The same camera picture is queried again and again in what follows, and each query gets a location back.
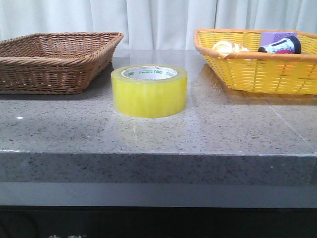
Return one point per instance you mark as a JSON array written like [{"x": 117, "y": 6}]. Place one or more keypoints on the yellow tape roll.
[{"x": 149, "y": 91}]

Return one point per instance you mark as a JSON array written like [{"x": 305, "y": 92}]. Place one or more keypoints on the white curtain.
[{"x": 154, "y": 24}]

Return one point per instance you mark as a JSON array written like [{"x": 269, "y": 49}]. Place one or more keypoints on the bread roll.
[{"x": 227, "y": 47}]

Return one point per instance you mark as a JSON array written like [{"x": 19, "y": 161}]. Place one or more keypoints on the brown wicker basket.
[{"x": 55, "y": 63}]

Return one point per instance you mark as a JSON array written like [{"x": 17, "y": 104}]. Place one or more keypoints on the yellow woven basket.
[{"x": 256, "y": 72}]

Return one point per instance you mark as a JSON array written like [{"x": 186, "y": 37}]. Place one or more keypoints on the purple sponge block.
[{"x": 269, "y": 37}]

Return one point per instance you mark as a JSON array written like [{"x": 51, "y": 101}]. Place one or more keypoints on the patterned bottle with black cap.
[{"x": 287, "y": 45}]

